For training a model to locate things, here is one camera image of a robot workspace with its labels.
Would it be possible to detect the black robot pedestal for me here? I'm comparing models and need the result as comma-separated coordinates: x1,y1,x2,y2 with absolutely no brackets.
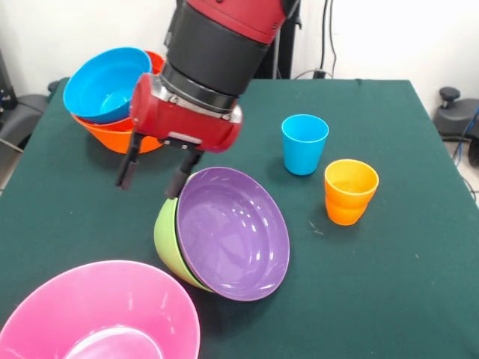
175,0,303,79

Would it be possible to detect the red bowl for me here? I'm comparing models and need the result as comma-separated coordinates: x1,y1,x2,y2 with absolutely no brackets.
73,50,166,132

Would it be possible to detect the orange cup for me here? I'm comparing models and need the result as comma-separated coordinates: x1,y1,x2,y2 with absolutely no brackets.
324,159,380,210
325,194,370,227

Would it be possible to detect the dark green table cloth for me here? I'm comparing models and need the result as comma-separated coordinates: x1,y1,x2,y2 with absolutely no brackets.
0,76,479,359

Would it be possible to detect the black wall cable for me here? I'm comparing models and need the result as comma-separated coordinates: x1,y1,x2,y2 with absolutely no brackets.
320,0,338,71

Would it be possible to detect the purple bowl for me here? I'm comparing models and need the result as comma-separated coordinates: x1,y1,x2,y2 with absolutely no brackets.
174,166,291,302

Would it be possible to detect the blue cup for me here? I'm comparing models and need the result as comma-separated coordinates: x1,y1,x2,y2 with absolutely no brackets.
281,114,331,177

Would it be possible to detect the small translucent blue bowl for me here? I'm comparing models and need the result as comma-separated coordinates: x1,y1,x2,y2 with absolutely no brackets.
88,74,138,117

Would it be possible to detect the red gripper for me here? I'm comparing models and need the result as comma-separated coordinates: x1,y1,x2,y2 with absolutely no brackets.
115,73,244,199

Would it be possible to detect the black chair base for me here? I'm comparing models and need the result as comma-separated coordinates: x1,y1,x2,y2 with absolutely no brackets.
433,86,479,168

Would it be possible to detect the black office chair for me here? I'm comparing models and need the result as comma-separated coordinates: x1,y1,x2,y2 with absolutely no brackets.
0,48,52,150

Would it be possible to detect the large blue bowl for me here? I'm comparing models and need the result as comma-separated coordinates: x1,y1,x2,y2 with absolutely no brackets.
62,46,153,124

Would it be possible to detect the orange bowl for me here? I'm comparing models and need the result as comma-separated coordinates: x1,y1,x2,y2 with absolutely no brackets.
70,111,165,155

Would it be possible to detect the pink bowl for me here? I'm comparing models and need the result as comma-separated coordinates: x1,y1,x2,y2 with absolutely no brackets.
0,260,201,359

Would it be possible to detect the green bowl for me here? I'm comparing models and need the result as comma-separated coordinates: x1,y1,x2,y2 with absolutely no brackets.
153,196,214,293

